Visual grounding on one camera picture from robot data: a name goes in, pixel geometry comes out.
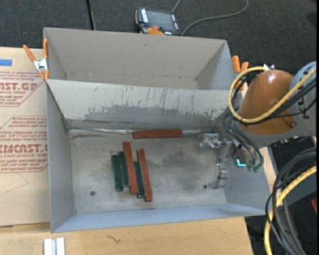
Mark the grey metal bin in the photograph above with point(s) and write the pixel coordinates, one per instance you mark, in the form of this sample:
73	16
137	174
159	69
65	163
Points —
175	169

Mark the red-brown flat block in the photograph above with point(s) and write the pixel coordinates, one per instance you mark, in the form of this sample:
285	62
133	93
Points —
130	166
144	174
157	134

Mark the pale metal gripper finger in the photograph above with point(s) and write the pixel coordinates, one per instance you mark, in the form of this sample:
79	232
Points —
221	173
210	139

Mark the dark green flat block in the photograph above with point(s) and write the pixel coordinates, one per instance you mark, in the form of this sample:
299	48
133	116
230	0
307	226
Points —
117	174
124	169
139	179

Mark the brown cardboard board red print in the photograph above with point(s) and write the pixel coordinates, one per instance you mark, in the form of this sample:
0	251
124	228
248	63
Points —
18	190

